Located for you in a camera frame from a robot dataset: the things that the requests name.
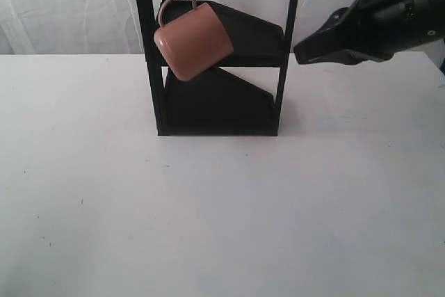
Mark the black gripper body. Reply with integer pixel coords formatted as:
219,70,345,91
346,0,444,63

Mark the pink ceramic mug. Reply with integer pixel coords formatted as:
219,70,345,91
154,0,234,81

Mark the black metal shelf rack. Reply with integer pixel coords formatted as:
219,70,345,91
136,0,298,136

